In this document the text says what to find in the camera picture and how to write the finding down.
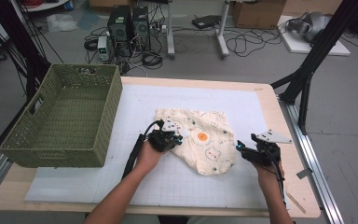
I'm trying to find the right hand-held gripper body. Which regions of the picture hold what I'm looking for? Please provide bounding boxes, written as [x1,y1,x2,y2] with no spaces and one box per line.
[242,129,293,167]

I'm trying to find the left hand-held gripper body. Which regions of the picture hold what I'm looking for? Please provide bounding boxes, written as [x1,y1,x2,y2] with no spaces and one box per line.
[148,119,185,153]

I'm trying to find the cream printed cloth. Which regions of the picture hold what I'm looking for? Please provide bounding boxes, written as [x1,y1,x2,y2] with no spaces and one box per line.
[154,107,238,177]

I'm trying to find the green woven basket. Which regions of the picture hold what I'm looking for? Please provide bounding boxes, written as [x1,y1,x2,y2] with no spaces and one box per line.
[0,63,124,169]

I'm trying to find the person's left hand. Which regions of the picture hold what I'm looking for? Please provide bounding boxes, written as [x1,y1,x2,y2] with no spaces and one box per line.
[134,140,169,175]

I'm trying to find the person's right hand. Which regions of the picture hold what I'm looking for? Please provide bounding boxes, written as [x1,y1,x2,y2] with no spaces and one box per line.
[251,161,285,191]

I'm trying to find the white grid mat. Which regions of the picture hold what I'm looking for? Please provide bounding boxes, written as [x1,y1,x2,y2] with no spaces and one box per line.
[24,83,291,211]

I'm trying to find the thin wooden stick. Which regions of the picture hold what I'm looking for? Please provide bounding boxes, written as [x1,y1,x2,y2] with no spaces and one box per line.
[287,190,308,215]

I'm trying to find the white floor board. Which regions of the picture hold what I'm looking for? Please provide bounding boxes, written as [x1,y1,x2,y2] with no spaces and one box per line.
[278,15,351,57]

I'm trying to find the white desk leg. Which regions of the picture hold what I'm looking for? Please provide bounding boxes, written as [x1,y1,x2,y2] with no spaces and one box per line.
[166,0,176,60]
[216,0,231,59]

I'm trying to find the white power supply box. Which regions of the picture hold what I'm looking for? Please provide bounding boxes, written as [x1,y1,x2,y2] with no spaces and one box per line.
[97,35,112,63]

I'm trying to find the slim black computer tower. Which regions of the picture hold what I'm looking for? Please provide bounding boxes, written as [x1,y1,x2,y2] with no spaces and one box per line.
[131,6,152,52]

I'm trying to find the large black computer tower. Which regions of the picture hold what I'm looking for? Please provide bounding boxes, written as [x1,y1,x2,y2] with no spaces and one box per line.
[106,5,134,58]

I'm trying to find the flat black device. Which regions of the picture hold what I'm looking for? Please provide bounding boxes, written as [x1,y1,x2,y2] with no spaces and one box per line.
[191,14,222,30]

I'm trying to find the brown cardboard box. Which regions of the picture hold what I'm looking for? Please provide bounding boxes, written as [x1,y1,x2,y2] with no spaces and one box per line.
[232,0,288,30]

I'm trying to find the grey headset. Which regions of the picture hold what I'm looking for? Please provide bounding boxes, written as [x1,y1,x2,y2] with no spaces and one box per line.
[285,11,332,43]

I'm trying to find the clear plastic bag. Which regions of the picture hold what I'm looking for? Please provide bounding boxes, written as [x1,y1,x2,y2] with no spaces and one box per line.
[46,12,79,34]

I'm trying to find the left hand-held gripper cable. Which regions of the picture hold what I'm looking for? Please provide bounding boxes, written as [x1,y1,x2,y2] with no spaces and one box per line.
[122,119,164,180]

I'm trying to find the hand-held gripper cable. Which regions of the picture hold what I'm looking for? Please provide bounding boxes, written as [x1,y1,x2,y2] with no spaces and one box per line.
[260,146,289,208]
[122,119,164,180]

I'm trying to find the right hand-held gripper cable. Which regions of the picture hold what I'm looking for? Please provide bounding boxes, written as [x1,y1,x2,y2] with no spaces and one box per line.
[260,146,289,208]

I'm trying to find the small grey bracket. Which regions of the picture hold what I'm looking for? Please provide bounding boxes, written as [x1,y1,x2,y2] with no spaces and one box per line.
[296,167,313,180]

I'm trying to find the aluminium rail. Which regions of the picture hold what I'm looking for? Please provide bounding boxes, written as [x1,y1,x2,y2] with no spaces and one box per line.
[279,99,345,224]

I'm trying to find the coiled black cables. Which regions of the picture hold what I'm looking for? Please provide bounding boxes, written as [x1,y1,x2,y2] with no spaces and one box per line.
[83,26,165,75]

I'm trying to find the loose black floor cables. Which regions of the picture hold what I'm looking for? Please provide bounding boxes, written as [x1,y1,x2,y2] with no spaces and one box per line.
[223,26,288,59]

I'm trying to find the black metal frame stand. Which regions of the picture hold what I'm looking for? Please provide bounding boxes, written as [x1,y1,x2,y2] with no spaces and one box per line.
[269,0,358,135]

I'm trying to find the black metal frame with cables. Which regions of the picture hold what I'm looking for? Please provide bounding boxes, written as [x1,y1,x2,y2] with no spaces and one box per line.
[0,0,53,101]

